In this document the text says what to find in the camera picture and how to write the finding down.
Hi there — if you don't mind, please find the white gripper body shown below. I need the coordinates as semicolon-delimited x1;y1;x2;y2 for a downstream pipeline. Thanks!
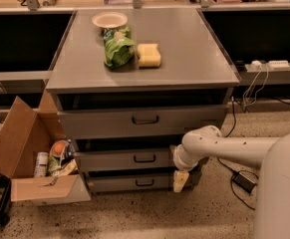
172;144;198;171

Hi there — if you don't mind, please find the grey drawer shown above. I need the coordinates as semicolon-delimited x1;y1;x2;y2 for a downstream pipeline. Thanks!
58;105;228;139
75;148;174;172
87;172;173;193

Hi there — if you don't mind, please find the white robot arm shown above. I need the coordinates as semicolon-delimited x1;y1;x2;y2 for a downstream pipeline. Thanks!
170;125;290;239

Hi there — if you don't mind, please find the grey top drawer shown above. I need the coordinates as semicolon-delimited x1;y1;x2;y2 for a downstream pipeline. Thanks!
58;105;228;139

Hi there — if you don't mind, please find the grey bottom drawer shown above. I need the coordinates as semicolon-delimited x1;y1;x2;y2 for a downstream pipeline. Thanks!
87;172;173;193

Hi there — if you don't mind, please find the grey drawer cabinet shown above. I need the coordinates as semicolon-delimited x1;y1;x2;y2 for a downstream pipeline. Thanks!
47;8;239;193

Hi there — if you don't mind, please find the black power adapter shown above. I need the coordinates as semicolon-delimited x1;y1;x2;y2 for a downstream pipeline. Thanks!
232;173;256;193

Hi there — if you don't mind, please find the yellow sponge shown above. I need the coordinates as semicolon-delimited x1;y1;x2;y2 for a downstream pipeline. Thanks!
137;44;161;67

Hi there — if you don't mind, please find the orange snack package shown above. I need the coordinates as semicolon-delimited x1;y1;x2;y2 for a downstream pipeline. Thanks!
47;140;77;176

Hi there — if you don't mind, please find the green chip bag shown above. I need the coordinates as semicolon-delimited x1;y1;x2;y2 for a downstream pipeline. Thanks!
103;26;135;69

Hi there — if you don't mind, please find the white power strip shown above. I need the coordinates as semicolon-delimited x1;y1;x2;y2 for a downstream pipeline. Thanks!
245;61;290;72

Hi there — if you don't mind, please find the white spray can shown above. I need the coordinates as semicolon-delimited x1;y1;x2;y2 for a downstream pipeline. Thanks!
34;152;49;177

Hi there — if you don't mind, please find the white paper bowl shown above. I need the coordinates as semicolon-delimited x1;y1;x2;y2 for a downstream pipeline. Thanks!
92;12;128;29

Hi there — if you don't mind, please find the brown cardboard box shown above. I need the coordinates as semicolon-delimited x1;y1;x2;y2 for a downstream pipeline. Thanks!
0;93;91;205

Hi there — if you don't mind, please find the black stand leg left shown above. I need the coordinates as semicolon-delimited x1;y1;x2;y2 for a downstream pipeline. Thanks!
0;180;11;227

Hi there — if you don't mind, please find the black power cable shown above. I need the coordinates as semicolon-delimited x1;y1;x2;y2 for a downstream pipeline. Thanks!
215;97;262;211

